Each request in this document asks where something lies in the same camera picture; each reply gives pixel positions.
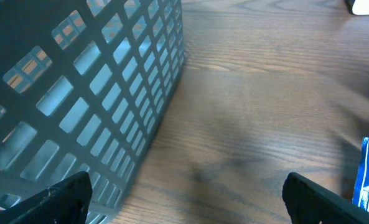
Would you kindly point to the grey plastic shopping basket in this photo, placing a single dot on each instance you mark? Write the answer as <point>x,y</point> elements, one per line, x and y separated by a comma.
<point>83,87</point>

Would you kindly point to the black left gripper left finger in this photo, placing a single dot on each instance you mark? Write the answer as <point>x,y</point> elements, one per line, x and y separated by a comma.
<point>66,202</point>

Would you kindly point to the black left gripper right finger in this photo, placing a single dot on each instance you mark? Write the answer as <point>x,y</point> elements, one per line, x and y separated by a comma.
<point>310,203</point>

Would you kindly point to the white barcode scanner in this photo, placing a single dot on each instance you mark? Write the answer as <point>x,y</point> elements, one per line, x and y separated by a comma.
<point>359,7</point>

